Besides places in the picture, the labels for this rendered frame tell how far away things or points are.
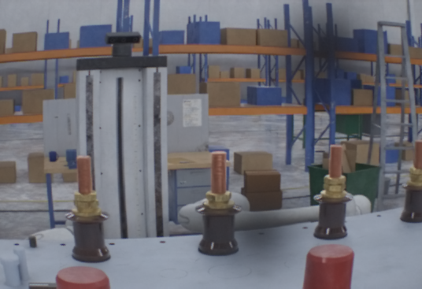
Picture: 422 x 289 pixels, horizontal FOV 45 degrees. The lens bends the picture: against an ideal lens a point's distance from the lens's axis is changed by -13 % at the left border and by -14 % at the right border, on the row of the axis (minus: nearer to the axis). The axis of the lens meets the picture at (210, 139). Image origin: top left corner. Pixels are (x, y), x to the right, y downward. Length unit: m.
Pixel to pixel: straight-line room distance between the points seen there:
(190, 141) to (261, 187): 0.88
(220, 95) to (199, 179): 3.99
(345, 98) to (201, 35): 2.91
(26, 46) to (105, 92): 6.74
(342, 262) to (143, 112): 1.47
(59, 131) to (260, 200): 2.21
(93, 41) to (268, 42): 2.92
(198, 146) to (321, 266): 5.40
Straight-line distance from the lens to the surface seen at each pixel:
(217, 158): 1.12
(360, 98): 10.50
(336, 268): 0.72
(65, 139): 5.85
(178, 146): 6.03
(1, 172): 8.96
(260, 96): 9.54
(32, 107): 8.84
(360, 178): 5.42
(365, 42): 10.48
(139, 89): 2.09
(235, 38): 9.42
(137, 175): 2.12
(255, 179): 5.93
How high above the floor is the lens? 1.73
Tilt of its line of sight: 7 degrees down
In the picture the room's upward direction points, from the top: straight up
